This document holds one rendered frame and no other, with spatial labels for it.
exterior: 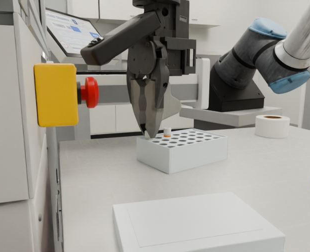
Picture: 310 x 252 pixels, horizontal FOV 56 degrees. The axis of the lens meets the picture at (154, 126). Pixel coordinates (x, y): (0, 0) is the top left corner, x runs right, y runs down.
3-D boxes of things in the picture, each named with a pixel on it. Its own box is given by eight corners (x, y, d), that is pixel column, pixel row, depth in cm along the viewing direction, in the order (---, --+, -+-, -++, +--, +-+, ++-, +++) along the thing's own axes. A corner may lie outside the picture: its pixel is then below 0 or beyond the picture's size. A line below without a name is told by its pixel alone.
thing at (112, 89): (159, 93, 89) (159, 73, 88) (198, 102, 65) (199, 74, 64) (15, 97, 76) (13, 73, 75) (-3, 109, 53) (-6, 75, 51)
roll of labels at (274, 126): (266, 139, 61) (267, 120, 61) (249, 132, 68) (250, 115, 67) (295, 137, 63) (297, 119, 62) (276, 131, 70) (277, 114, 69)
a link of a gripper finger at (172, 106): (187, 136, 46) (186, 77, 45) (157, 141, 43) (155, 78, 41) (174, 134, 49) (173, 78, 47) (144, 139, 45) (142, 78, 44)
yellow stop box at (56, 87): (79, 116, 41) (76, 64, 40) (84, 125, 34) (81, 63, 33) (40, 118, 39) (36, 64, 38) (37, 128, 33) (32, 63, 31)
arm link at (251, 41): (250, 43, 110) (275, 13, 100) (269, 70, 104) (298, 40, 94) (227, 41, 103) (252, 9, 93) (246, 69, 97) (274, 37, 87)
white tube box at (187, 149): (192, 148, 54) (193, 128, 54) (228, 158, 48) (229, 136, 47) (136, 159, 47) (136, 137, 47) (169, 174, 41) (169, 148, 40)
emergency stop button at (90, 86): (96, 106, 40) (95, 76, 39) (100, 109, 36) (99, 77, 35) (73, 106, 39) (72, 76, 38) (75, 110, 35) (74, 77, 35)
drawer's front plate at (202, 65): (163, 97, 91) (163, 61, 89) (208, 109, 64) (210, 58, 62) (158, 97, 91) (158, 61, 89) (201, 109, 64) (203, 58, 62)
